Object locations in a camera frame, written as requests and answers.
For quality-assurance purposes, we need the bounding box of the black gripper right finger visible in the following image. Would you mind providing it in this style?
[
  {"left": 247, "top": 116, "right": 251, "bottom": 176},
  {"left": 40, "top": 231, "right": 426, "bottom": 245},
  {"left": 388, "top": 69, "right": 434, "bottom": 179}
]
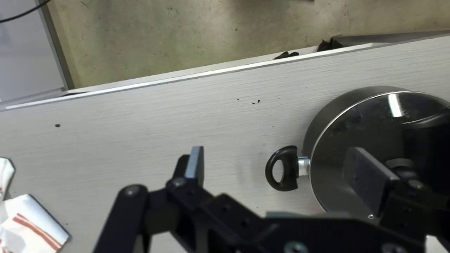
[{"left": 341, "top": 147, "right": 450, "bottom": 253}]

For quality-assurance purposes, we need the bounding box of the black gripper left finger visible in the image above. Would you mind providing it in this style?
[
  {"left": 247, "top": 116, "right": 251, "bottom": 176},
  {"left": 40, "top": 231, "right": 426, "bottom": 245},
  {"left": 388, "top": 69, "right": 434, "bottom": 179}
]
[{"left": 92, "top": 145, "right": 264, "bottom": 253}]

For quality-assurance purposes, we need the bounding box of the white red-striped paper packet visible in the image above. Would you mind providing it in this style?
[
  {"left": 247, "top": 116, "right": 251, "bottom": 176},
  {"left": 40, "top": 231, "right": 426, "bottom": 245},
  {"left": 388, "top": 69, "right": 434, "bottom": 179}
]
[{"left": 0, "top": 193, "right": 71, "bottom": 253}]

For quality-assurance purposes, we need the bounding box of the glass lid with black knob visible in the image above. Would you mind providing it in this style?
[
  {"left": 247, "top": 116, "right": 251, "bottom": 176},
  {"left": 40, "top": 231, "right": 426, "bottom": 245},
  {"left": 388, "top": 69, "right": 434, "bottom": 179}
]
[{"left": 307, "top": 90, "right": 450, "bottom": 218}]

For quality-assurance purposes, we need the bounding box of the thin black cable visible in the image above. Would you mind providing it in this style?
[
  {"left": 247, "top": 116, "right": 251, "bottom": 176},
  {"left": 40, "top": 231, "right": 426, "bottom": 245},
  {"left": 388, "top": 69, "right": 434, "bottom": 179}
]
[{"left": 0, "top": 0, "right": 50, "bottom": 24}]

